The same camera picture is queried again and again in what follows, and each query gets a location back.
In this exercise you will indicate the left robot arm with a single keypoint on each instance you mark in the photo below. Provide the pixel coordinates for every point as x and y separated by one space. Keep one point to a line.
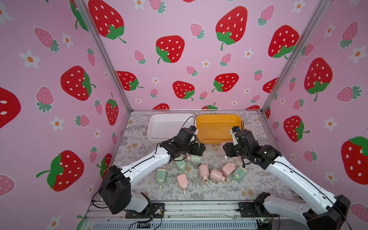
115 189

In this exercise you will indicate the green sharpener lower left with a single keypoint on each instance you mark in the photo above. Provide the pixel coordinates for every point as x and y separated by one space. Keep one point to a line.
161 177

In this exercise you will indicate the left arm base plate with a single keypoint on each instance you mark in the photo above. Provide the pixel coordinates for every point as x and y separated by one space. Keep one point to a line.
153 210

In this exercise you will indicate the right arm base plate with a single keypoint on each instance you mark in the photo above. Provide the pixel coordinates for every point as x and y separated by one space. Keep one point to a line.
252 210

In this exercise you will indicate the white plastic storage tray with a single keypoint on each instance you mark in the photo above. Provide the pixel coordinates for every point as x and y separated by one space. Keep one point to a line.
164 126

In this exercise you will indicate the green sharpener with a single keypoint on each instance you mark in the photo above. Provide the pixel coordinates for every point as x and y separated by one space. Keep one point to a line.
161 177
181 164
239 174
194 160

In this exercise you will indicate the pink sharpener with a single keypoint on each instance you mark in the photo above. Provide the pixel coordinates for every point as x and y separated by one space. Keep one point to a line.
204 172
228 169
222 151
183 182
217 176

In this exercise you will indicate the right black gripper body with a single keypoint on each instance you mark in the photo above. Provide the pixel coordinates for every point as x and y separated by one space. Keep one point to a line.
230 149

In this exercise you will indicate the green sharpener upper middle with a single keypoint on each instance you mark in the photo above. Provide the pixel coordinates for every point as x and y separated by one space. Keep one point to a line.
181 164

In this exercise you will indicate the yellow plastic storage tray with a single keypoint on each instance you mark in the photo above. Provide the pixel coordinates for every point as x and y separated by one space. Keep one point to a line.
215 128

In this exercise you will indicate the aluminium front rail frame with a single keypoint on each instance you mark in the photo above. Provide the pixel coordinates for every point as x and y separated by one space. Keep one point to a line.
190 215

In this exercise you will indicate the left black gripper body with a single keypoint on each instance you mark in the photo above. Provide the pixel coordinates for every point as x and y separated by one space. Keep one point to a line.
190 148

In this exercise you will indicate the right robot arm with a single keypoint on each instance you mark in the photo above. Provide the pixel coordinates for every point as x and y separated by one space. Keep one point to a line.
322 209

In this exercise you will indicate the green sharpener top right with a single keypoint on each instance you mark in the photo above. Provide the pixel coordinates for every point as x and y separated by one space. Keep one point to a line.
194 160

